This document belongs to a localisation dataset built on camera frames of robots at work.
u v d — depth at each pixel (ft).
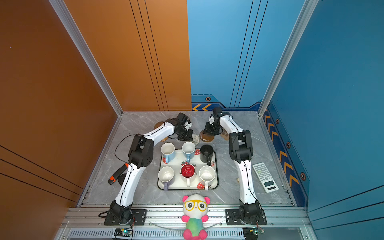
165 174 2.79
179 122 2.76
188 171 2.85
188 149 3.06
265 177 2.79
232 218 2.39
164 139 2.44
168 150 3.08
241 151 2.08
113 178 2.78
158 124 3.71
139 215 2.43
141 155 2.06
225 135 3.46
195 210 2.28
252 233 2.29
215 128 3.01
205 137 3.38
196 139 3.36
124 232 2.32
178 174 2.86
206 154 3.04
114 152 3.23
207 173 2.85
